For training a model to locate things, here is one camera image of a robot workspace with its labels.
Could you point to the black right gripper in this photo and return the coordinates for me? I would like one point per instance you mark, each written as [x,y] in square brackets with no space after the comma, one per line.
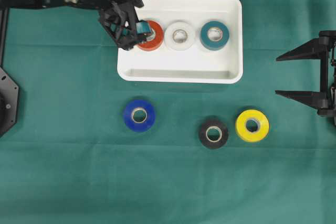
[322,48]

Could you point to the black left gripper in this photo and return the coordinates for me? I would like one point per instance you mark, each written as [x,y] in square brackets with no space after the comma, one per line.
[121,22]

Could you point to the red tape roll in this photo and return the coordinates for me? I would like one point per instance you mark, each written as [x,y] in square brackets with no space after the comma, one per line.
[155,40]

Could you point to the white tape roll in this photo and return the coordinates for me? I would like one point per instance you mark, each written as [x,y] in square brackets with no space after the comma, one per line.
[179,36]

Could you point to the teal tape roll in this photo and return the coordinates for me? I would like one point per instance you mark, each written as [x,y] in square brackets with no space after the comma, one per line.
[214,35]

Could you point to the yellow tape roll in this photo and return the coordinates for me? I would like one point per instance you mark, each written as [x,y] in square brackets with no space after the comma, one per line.
[252,125]

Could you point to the blue tape roll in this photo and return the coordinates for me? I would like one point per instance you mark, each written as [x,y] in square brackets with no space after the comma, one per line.
[139,115]

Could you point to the black tape roll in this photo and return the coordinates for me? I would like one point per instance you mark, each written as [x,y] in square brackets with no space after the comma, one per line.
[213,134]

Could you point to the white rectangular plastic tray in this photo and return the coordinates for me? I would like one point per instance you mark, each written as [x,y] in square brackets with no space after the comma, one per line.
[197,64]

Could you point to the black table edge frame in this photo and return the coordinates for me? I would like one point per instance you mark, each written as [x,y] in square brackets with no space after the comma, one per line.
[3,30]

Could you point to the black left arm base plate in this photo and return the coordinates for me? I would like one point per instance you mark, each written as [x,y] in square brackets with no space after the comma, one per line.
[9,102]

